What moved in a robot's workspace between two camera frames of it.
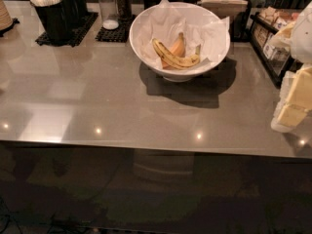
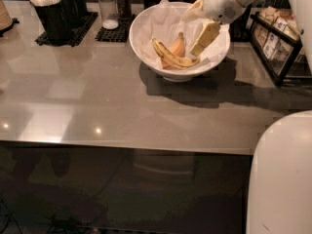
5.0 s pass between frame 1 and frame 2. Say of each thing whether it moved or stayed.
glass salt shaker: stayed
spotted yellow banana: stayed
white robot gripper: moved
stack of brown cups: stayed
